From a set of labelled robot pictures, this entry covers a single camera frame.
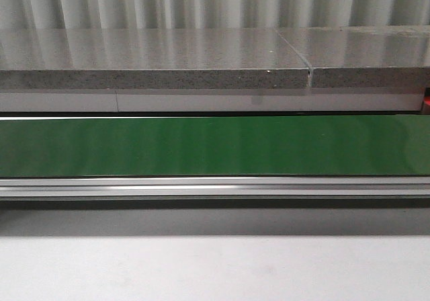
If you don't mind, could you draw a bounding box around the grey stone countertop slab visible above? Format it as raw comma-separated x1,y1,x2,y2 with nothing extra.
1,28,308,90

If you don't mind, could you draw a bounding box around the white cabinet panel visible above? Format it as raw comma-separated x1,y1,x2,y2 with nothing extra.
1,87,425,112

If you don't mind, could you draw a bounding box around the green conveyor belt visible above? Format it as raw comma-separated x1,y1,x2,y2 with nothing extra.
1,115,429,178

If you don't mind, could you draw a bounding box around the red object at edge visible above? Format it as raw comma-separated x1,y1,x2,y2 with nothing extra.
421,88,430,115

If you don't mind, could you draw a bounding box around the white pleated curtain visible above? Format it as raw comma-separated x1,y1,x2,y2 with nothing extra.
1,0,429,29

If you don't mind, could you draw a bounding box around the aluminium conveyor frame rail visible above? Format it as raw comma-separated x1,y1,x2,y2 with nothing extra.
1,176,429,201

